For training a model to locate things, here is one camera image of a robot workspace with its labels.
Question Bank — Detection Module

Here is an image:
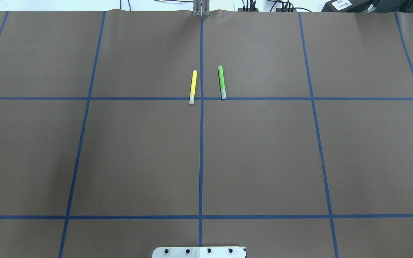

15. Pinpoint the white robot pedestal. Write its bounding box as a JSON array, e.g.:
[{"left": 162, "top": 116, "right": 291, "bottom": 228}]
[{"left": 152, "top": 246, "right": 247, "bottom": 258}]

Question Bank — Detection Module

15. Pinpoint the black box white label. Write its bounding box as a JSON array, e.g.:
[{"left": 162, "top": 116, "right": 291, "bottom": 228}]
[{"left": 321, "top": 0, "right": 374, "bottom": 13}]

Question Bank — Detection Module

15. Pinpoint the aluminium frame post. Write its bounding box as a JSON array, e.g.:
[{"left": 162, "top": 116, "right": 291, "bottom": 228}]
[{"left": 192, "top": 0, "right": 211, "bottom": 18}]

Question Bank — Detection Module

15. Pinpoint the green marker pen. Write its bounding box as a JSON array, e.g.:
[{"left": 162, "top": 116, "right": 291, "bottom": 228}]
[{"left": 218, "top": 65, "right": 227, "bottom": 99}]

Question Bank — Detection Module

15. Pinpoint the yellow marker pen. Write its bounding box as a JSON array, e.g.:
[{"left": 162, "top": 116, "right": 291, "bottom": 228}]
[{"left": 189, "top": 70, "right": 198, "bottom": 105}]

